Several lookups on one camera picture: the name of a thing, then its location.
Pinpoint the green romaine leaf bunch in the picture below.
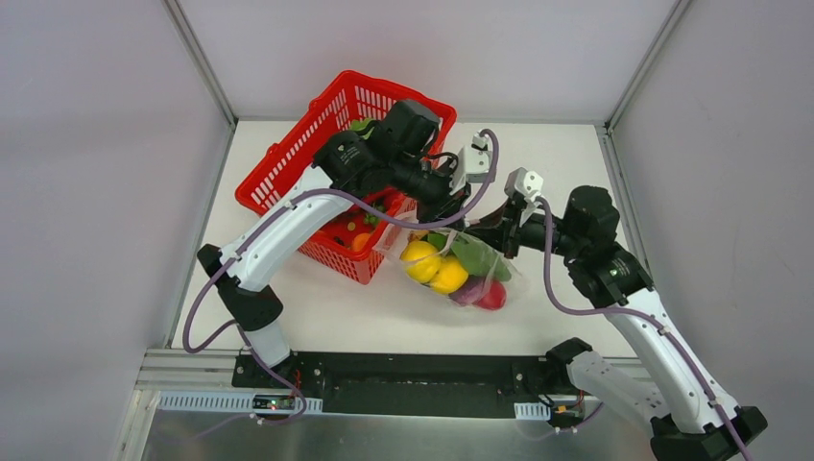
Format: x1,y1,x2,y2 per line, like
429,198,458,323
424,231,513,282

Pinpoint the clear pink-dotted zip bag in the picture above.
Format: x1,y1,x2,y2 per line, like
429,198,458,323
374,225,529,311

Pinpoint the yellow lemon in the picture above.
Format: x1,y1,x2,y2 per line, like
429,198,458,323
428,255,469,295
399,240,443,284

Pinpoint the red apple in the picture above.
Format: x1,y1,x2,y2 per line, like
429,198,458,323
474,279,507,311

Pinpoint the purple red cabbage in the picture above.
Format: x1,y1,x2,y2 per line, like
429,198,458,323
448,275,491,306

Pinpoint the red plastic basket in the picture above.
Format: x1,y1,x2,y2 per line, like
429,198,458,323
235,70,457,284

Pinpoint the pale green napa cabbage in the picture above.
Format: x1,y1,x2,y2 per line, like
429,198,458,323
348,117,379,140

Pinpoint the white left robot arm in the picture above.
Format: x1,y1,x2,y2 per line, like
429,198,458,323
197,100,472,389

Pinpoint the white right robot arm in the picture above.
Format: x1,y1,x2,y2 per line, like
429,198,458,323
467,185,768,460

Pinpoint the orange tangerine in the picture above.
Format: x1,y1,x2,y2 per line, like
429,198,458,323
349,232,371,254

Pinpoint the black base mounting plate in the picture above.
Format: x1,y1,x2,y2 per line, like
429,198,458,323
231,352,589,426

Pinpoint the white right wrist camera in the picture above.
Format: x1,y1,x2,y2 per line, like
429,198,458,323
504,167,544,206

